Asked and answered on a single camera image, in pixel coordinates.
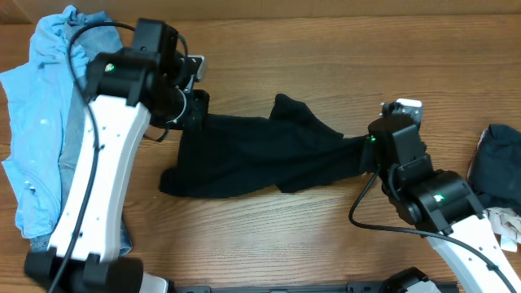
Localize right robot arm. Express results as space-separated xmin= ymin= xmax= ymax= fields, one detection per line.
xmin=368 ymin=116 xmax=520 ymax=292

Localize folded dark garment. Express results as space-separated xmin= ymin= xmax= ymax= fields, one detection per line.
xmin=467 ymin=124 xmax=520 ymax=215

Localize folded beige garment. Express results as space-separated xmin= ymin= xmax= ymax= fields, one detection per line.
xmin=485 ymin=208 xmax=520 ymax=252

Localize blue denim jeans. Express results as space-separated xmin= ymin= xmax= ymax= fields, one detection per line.
xmin=29 ymin=11 xmax=134 ymax=257

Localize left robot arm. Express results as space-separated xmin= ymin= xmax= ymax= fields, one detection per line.
xmin=24 ymin=19 xmax=209 ymax=292

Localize light blue shirt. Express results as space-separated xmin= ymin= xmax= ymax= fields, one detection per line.
xmin=1 ymin=5 xmax=81 ymax=239

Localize black t-shirt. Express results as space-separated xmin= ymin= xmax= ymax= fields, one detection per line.
xmin=159 ymin=94 xmax=377 ymax=199

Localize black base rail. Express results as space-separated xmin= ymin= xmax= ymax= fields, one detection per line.
xmin=142 ymin=266 xmax=459 ymax=293

